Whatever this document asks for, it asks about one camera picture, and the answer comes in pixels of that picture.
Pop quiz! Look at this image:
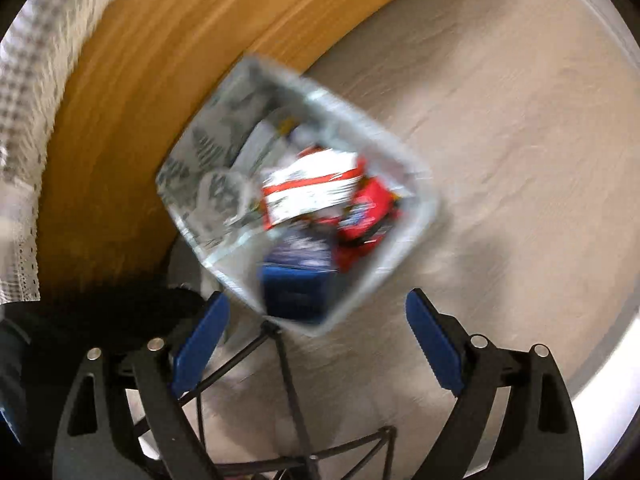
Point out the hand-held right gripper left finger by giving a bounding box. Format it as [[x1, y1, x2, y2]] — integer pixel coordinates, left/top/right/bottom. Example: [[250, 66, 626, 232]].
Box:
[[52, 291, 231, 480]]

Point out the brown checked blanket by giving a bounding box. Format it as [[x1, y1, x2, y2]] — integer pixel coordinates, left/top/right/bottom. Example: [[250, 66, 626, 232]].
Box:
[[0, 0, 146, 306]]

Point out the wooden bed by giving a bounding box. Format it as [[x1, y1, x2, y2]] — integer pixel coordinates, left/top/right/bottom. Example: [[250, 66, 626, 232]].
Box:
[[37, 0, 471, 291]]

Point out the white and green packet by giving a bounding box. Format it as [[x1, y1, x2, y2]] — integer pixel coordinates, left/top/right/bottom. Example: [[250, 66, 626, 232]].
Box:
[[235, 110, 301, 171]]

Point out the black wire stand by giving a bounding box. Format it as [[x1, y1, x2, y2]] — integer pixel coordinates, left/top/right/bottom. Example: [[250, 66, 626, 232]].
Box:
[[135, 320, 398, 480]]

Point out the red and white snack bag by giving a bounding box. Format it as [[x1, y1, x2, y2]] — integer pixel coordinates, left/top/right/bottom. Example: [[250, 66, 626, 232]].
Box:
[[260, 150, 368, 228]]

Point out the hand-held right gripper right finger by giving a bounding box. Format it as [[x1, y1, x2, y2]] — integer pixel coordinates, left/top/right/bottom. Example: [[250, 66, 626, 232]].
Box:
[[406, 288, 585, 480]]

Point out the clear printed plastic bin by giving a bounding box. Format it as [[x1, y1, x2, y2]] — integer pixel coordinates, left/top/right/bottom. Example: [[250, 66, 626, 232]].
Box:
[[155, 55, 441, 336]]

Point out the dark blue box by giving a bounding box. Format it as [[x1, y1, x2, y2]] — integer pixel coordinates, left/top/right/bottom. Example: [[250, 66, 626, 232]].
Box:
[[257, 232, 338, 323]]

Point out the red wrapper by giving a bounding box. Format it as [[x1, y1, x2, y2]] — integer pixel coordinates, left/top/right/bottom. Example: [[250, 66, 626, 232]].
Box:
[[335, 177, 403, 273]]

